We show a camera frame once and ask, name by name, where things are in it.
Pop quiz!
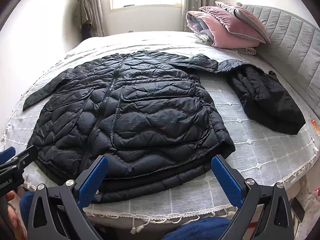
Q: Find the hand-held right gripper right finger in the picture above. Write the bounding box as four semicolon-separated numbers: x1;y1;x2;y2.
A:
211;154;294;240

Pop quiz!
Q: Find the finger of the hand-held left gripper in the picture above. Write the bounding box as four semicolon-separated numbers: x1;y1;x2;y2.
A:
11;145;38;174
0;146;16;165

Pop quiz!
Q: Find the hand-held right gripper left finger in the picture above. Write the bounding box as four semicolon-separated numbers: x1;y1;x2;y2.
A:
26;155;110;240

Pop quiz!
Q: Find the black quilted jacket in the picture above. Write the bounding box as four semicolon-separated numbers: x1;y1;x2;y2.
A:
22;50;252;204

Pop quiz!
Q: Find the person's left hand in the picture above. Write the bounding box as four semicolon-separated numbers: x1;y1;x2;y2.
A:
4;190;16;203

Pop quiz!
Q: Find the bed with white checked bedspread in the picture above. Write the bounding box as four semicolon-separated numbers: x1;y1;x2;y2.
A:
0;31;320;233

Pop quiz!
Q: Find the dark flat object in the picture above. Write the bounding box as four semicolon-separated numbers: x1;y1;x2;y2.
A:
291;197;305;222

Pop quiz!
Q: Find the black folded garment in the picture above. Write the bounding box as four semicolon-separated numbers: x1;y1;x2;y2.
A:
226;65;307;135

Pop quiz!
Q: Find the dark hanging garment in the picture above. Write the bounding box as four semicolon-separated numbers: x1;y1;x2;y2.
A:
81;24;92;40

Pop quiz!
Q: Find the pink velvet pillow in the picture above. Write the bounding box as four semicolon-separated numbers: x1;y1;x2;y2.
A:
199;6;267;48

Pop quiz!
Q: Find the grey padded headboard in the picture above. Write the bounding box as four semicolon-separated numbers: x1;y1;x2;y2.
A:
236;2;320;120

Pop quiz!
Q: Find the olive hanging coat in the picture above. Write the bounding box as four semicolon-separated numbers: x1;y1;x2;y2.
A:
74;0;93;30

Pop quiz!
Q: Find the pink and grey folded quilt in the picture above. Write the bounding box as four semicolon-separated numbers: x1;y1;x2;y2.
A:
186;10;218;47

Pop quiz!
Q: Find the grey pillow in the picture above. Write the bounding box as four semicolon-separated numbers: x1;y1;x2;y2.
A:
215;1;272;43

